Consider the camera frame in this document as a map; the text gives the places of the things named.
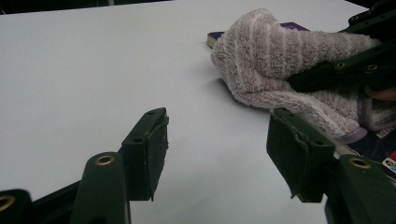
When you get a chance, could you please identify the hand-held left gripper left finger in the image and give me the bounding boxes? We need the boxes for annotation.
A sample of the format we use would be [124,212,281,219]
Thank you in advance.
[69,106,171,224]

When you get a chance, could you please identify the white table mat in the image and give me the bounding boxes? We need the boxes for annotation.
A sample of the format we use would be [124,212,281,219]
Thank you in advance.
[0,0,396,224]

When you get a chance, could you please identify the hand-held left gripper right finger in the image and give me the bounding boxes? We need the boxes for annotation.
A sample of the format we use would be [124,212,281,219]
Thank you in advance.
[265,107,396,224]

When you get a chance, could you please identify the striped pink towel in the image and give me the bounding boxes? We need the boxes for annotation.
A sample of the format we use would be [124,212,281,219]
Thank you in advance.
[210,8,396,144]

